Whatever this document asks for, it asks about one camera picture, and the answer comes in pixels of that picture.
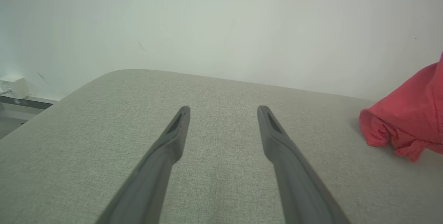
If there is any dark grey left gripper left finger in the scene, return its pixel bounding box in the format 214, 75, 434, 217
96, 106, 191, 224

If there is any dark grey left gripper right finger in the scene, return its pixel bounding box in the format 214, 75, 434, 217
257, 105, 351, 224

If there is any white wall socket box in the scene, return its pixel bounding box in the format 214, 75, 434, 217
0, 75, 31, 99

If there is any red basketball jersey white trim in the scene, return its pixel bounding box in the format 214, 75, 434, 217
359, 52, 443, 163

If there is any white baseboard with dark strip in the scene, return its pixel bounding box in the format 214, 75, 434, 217
0, 94, 59, 120

